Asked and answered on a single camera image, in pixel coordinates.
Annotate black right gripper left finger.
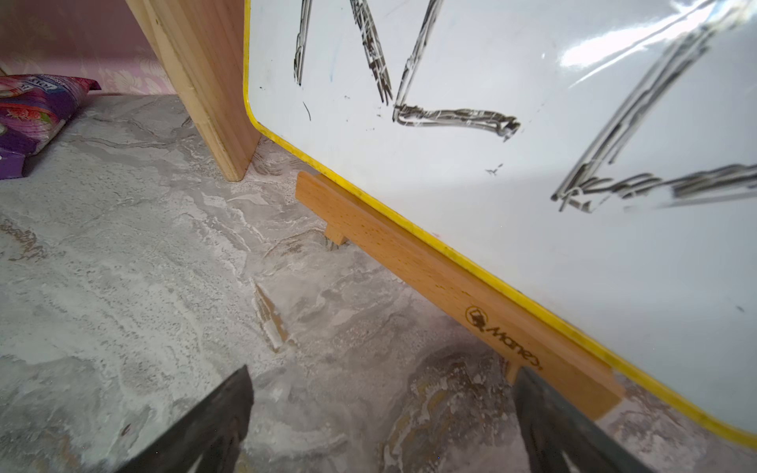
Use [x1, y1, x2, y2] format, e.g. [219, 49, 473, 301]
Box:
[118, 366, 254, 472]

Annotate purple snack bag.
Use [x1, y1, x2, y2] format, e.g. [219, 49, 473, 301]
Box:
[1, 74, 101, 179]

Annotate wooden shelf unit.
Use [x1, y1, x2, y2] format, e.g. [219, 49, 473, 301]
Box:
[127, 0, 260, 181]

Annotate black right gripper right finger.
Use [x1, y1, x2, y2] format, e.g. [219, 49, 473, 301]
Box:
[514, 368, 650, 472]

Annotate wooden board easel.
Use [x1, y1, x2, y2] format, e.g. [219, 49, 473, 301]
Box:
[295, 171, 625, 420]

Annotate white board yellow rim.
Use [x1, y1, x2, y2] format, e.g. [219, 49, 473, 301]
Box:
[244, 1, 756, 447]

